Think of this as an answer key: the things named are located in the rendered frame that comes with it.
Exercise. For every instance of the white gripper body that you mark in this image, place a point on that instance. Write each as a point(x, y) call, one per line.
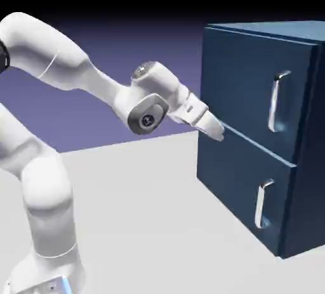
point(209, 123)

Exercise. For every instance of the blue cabinet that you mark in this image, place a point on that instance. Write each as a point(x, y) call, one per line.
point(254, 146)

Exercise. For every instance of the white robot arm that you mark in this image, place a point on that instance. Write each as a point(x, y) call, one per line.
point(50, 52)

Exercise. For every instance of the blue cabinet door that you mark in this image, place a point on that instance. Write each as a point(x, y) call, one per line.
point(241, 90)
point(228, 184)

